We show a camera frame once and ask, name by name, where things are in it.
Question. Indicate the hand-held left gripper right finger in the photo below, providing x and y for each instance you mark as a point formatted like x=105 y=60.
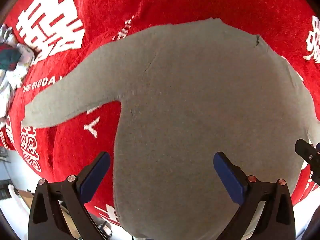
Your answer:
x=228 y=177

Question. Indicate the pile of printed clothes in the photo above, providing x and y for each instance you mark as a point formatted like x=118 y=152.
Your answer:
x=15 y=55

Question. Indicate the red printed blanket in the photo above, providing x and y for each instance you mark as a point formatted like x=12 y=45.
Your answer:
x=175 y=2

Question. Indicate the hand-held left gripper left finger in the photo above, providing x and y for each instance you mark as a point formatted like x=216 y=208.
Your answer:
x=96 y=177

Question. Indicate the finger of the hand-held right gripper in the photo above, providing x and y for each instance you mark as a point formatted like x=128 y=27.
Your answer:
x=306 y=151

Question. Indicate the grey sweater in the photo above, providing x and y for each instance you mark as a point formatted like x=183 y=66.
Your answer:
x=187 y=105

